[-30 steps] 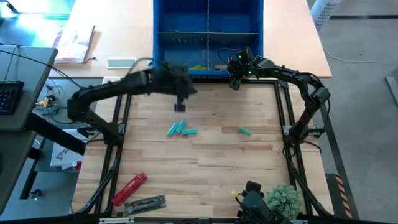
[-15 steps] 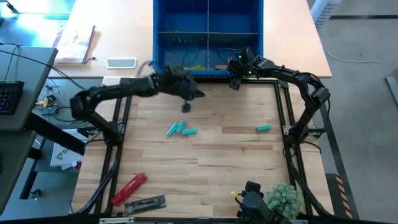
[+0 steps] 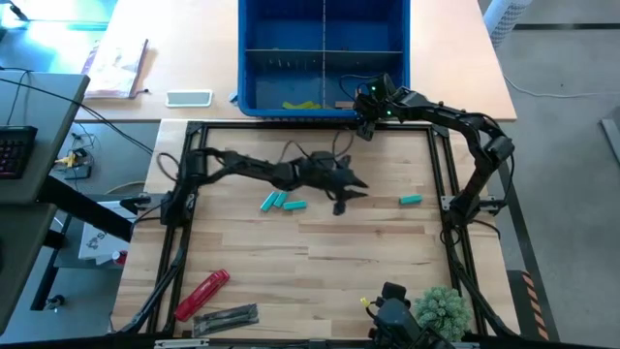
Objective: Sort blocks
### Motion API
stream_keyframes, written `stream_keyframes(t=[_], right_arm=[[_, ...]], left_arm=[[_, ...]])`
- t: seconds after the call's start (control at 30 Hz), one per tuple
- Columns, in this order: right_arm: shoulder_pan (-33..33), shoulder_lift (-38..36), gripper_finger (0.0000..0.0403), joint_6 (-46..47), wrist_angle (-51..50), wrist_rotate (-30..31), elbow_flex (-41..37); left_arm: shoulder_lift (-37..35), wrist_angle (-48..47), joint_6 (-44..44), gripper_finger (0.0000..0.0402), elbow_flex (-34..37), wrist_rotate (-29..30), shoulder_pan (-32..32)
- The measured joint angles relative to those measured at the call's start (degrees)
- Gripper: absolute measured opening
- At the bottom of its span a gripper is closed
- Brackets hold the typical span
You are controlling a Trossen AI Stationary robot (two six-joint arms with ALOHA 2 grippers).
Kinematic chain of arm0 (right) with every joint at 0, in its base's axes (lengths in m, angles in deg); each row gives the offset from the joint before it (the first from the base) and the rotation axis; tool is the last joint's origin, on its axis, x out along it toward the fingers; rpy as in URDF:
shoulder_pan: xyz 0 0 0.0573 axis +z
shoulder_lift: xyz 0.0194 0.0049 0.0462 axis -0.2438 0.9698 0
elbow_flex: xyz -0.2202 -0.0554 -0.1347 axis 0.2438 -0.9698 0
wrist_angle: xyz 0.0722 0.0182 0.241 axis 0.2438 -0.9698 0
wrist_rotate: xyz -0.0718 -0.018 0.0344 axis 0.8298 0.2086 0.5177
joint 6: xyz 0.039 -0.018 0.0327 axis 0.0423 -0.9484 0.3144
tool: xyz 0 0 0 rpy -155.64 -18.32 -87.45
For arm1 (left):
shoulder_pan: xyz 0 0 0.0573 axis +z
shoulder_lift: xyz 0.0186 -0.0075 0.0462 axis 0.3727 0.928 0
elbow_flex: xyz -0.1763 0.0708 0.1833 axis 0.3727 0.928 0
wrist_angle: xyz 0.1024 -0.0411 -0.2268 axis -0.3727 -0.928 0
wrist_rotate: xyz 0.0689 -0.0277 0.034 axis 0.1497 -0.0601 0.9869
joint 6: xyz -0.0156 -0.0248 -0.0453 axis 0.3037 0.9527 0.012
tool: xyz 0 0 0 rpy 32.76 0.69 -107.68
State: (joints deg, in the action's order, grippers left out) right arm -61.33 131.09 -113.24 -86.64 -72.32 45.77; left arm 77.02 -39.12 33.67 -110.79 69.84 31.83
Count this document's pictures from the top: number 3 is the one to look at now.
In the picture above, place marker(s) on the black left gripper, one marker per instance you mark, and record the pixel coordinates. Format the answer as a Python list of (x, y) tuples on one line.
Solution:
[(319, 177)]

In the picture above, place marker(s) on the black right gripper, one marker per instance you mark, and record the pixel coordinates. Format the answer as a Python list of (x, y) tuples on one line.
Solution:
[(385, 109)]

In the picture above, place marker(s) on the natural wooden block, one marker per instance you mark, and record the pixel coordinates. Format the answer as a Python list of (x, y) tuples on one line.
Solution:
[(345, 104)]

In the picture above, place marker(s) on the teal wooden block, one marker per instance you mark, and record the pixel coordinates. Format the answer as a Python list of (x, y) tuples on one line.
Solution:
[(295, 205), (411, 199), (280, 199), (269, 201)]

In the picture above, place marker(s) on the lime green wooden block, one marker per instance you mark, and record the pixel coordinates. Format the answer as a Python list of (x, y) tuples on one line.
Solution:
[(292, 105), (312, 105)]

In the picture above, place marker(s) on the blue plastic bin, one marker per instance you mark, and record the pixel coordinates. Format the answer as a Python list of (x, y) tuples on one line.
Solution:
[(368, 29)]

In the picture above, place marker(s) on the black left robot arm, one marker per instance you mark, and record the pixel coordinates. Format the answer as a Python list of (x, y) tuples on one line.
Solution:
[(242, 167)]

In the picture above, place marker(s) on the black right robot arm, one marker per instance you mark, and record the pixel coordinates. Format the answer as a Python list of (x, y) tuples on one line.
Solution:
[(484, 145)]

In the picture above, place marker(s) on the green artificial plant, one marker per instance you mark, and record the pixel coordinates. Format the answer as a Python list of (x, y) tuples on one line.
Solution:
[(443, 312)]

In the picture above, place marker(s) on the white mesh chair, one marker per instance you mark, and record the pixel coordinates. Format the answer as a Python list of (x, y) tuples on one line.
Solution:
[(506, 17)]

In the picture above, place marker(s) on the white smartphone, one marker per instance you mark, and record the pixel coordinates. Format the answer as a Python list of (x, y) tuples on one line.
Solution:
[(189, 99)]

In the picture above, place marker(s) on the dark grey elongated tool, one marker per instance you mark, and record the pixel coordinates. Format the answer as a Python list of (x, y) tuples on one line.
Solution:
[(225, 320)]

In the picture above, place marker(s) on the red plastic tool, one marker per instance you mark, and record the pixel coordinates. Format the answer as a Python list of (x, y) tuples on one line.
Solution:
[(203, 295)]

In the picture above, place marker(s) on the light wooden desk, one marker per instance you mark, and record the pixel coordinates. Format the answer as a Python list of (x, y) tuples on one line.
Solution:
[(194, 48)]

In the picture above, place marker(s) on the orange black hazard striped plate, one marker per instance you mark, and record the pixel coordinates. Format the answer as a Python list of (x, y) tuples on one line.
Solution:
[(530, 300)]

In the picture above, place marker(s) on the grey metal floor bar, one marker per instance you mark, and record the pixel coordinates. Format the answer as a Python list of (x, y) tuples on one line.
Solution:
[(611, 140)]

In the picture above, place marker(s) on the red white can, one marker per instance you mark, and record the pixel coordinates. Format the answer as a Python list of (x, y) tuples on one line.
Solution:
[(119, 257)]

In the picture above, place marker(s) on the white printed paper box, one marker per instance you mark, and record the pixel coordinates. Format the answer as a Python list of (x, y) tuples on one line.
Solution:
[(97, 242)]

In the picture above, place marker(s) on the black desk support beam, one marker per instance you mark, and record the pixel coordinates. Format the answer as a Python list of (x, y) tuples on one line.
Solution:
[(82, 208)]

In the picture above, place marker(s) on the small black electronics box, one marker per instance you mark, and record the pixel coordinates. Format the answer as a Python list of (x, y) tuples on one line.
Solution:
[(77, 173)]

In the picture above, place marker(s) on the black caster wheel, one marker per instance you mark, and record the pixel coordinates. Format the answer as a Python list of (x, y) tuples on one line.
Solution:
[(55, 303)]

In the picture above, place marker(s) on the grey side desk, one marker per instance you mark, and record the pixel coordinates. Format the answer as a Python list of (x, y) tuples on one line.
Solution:
[(43, 106)]

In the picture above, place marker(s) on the black keyboard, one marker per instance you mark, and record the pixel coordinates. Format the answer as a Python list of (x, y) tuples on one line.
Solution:
[(17, 152)]

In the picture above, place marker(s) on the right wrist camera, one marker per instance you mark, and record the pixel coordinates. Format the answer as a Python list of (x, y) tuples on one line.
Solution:
[(380, 87)]

